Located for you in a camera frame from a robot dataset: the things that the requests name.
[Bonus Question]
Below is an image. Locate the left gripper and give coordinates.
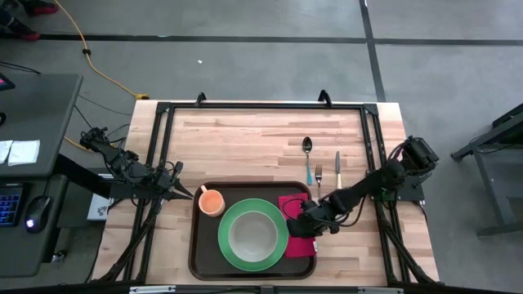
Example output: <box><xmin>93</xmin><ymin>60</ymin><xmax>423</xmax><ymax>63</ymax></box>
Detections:
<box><xmin>153</xmin><ymin>161</ymin><xmax>194</xmax><ymax>201</ymax></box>

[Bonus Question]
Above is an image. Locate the red cloth napkin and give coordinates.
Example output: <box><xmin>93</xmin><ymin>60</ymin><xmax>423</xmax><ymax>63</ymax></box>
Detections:
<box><xmin>278</xmin><ymin>192</ymin><xmax>319</xmax><ymax>259</ymax></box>

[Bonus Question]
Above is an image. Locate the orange mug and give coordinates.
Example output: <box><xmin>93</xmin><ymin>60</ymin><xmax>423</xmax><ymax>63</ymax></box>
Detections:
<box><xmin>198</xmin><ymin>185</ymin><xmax>227</xmax><ymax>218</ymax></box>

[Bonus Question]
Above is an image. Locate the light grey bowl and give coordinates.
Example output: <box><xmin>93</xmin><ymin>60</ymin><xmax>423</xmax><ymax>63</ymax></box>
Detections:
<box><xmin>227</xmin><ymin>210</ymin><xmax>279</xmax><ymax>264</ymax></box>

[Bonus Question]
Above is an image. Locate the teal-handled fork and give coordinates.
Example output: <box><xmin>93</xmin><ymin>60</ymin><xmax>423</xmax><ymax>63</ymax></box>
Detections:
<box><xmin>314</xmin><ymin>163</ymin><xmax>325</xmax><ymax>201</ymax></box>

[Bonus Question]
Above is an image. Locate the green plate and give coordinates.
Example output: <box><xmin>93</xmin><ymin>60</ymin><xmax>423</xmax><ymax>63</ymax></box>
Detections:
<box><xmin>217</xmin><ymin>198</ymin><xmax>290</xmax><ymax>273</ymax></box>

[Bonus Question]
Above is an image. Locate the cream-handled knife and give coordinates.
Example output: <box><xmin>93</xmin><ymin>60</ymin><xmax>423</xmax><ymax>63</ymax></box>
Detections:
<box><xmin>334</xmin><ymin>150</ymin><xmax>343</xmax><ymax>190</ymax></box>

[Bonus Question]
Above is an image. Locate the teal-handled spoon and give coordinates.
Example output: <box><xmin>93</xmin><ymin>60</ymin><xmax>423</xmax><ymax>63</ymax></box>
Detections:
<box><xmin>302</xmin><ymin>136</ymin><xmax>314</xmax><ymax>187</ymax></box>

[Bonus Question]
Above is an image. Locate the brown plastic tray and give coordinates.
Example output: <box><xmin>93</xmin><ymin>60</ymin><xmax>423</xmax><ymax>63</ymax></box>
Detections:
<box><xmin>187</xmin><ymin>180</ymin><xmax>318</xmax><ymax>282</ymax></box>

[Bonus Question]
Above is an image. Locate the white printed box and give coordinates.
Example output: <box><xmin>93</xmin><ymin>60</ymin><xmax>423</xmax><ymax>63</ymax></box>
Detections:
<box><xmin>87</xmin><ymin>193</ymin><xmax>114</xmax><ymax>222</ymax></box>

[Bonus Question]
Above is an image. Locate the silver light bar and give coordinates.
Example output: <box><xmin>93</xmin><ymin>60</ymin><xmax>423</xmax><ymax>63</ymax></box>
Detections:
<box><xmin>128</xmin><ymin>285</ymin><xmax>177</xmax><ymax>294</ymax></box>
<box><xmin>357</xmin><ymin>287</ymin><xmax>405</xmax><ymax>294</ymax></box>

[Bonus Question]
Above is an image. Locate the black computer mouse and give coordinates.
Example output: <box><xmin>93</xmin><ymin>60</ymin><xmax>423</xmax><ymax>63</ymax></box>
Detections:
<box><xmin>24</xmin><ymin>194</ymin><xmax>53</xmax><ymax>234</ymax></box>

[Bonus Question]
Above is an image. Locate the white paper sheet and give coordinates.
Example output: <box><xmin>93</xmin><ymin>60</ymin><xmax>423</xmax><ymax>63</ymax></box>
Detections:
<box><xmin>7</xmin><ymin>140</ymin><xmax>42</xmax><ymax>167</ymax></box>
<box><xmin>0</xmin><ymin>140</ymin><xmax>14</xmax><ymax>165</ymax></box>

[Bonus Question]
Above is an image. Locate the grey desk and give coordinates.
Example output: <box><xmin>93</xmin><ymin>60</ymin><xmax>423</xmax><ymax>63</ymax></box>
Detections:
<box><xmin>0</xmin><ymin>73</ymin><xmax>85</xmax><ymax>278</ymax></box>

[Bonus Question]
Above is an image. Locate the black backlit keyboard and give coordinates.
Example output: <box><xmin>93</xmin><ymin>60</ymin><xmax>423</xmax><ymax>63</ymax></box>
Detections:
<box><xmin>0</xmin><ymin>183</ymin><xmax>25</xmax><ymax>229</ymax></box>

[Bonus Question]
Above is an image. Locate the black device pink screen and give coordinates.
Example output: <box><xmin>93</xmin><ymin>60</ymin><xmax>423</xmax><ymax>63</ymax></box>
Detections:
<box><xmin>0</xmin><ymin>72</ymin><xmax>16</xmax><ymax>92</ymax></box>

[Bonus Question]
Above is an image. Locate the black side table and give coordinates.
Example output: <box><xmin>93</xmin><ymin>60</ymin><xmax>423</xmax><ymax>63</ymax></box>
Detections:
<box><xmin>450</xmin><ymin>101</ymin><xmax>523</xmax><ymax>238</ymax></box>

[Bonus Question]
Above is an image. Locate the yellow cable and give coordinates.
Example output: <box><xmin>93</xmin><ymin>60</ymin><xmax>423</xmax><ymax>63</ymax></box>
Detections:
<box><xmin>52</xmin><ymin>0</ymin><xmax>150</xmax><ymax>101</ymax></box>

